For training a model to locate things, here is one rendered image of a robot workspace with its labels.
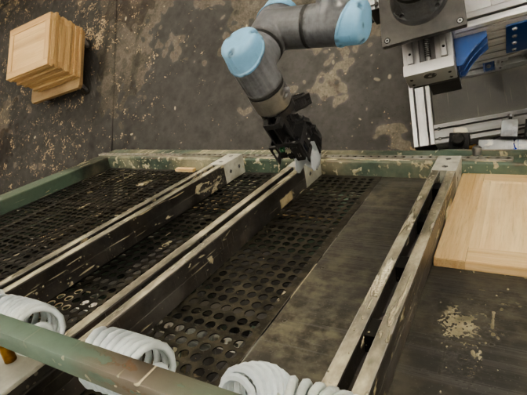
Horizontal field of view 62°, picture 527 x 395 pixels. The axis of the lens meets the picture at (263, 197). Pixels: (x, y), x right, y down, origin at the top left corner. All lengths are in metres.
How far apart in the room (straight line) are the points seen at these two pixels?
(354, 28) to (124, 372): 0.62
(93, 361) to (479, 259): 0.72
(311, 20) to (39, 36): 3.19
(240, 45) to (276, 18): 0.11
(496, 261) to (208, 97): 2.36
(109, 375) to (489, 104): 1.94
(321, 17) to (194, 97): 2.32
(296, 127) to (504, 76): 1.41
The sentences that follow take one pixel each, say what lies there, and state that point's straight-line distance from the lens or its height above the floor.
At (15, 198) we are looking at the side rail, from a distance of 1.83.
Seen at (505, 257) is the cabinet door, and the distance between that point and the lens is 0.93.
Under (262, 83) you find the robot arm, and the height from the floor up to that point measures 1.59.
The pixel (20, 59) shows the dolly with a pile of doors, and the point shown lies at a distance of 3.95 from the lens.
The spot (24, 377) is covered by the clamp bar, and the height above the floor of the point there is 1.85.
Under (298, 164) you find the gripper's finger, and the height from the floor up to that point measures 1.37.
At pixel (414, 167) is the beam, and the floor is 0.90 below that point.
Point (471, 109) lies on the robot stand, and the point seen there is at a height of 0.21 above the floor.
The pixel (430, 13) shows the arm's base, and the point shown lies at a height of 1.06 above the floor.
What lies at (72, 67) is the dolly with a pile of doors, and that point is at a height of 0.19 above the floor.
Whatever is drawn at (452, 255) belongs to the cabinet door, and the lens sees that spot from 0.93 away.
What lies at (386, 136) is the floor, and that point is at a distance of 2.37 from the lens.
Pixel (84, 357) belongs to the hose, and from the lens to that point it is 0.39.
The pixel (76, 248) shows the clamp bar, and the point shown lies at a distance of 1.10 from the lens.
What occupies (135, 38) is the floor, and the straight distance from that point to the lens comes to 3.67.
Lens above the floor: 2.22
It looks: 60 degrees down
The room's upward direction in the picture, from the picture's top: 74 degrees counter-clockwise
